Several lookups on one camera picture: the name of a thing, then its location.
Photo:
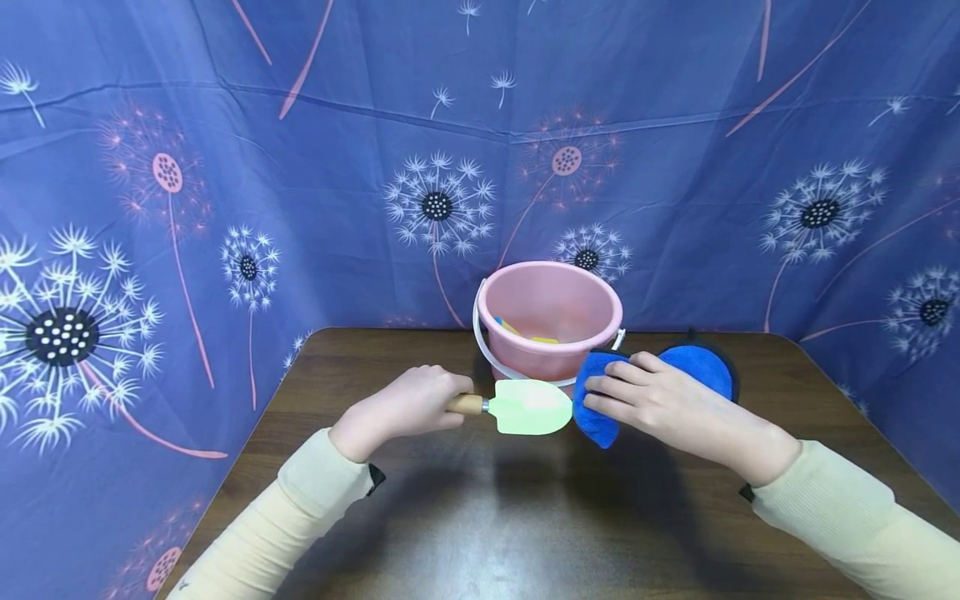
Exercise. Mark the person's left hand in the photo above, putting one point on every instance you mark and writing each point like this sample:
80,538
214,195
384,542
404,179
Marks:
401,410

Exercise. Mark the person's right hand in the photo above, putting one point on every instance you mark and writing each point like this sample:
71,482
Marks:
690,414

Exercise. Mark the person's right little finger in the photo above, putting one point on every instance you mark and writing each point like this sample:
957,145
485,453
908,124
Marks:
604,407

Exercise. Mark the person's left fingers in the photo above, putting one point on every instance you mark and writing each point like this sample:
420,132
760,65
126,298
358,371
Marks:
450,392

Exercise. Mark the person's right middle finger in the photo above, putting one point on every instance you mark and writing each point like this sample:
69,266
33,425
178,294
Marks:
622,372

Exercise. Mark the person's right ring finger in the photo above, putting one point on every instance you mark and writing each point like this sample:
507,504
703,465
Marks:
609,387

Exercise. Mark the person's right index finger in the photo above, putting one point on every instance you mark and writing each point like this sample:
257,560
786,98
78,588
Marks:
646,362

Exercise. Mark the blue microfibre cloth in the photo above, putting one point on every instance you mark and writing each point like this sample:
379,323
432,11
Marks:
679,375

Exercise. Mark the pink plastic bucket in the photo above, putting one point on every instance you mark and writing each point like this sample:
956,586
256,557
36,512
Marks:
551,312

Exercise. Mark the yellow toy tool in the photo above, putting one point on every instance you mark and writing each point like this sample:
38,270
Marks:
525,333

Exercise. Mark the black wrist band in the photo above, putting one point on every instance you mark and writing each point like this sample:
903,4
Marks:
747,492
376,478

